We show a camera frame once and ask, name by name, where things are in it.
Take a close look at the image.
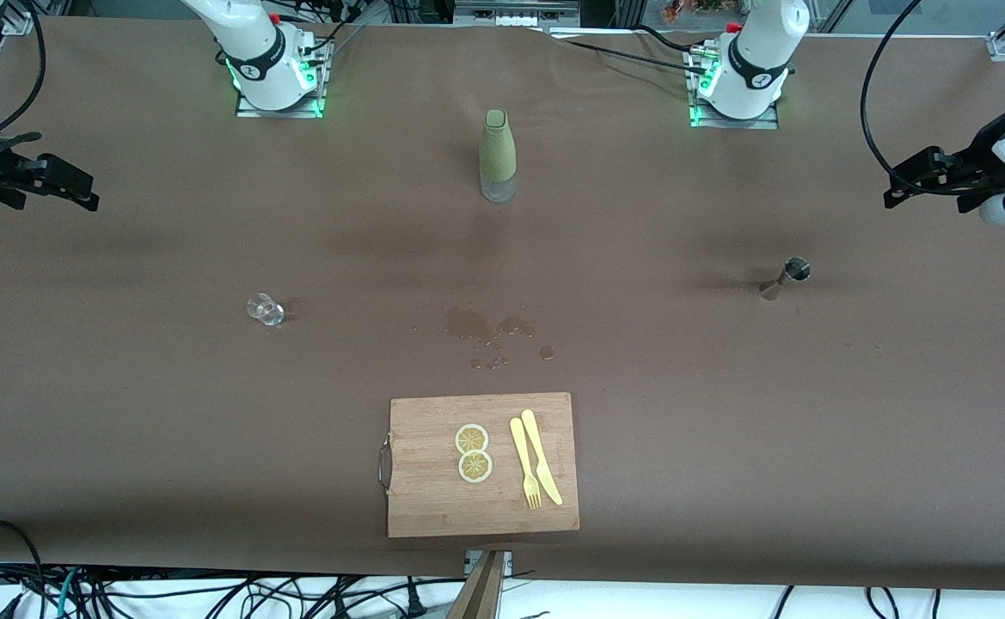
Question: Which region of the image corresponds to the stainless steel jigger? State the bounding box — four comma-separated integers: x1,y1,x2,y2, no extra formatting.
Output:
758,256,812,302

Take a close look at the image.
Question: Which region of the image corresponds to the wooden cutting board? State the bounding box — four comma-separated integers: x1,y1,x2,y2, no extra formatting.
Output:
388,392,580,539

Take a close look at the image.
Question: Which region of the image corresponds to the wooden post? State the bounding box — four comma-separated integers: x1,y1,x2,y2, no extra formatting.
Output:
446,550,507,619

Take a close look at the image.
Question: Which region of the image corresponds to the teal floor cable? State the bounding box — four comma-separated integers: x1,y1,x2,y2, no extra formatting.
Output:
55,567,82,619

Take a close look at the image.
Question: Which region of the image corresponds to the glass bottle with green sleeve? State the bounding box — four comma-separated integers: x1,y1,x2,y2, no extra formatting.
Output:
479,108,518,204

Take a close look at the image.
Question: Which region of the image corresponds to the grey power strip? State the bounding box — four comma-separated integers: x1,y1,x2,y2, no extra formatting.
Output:
455,0,580,27

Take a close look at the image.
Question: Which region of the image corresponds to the black cable on table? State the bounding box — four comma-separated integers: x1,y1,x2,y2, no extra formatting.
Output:
635,24,709,57
554,36,714,78

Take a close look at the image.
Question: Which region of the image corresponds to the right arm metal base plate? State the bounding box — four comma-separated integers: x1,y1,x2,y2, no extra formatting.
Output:
236,39,328,119

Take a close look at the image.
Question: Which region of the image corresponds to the yellow plastic knife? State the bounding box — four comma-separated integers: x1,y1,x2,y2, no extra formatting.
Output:
521,409,564,506

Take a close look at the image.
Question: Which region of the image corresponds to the yellow plastic fork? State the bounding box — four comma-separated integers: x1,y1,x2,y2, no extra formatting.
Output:
510,417,543,510

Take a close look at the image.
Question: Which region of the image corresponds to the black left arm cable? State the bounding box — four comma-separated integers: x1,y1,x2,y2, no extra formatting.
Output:
861,0,928,194

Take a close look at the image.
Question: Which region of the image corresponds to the spilled liquid puddle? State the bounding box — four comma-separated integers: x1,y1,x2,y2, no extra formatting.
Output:
446,308,557,371

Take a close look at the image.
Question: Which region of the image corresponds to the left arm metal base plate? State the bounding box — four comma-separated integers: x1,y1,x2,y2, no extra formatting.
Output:
689,45,780,130

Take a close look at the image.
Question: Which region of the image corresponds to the clear glass measuring cup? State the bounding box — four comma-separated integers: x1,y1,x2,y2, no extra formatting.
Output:
247,293,285,327

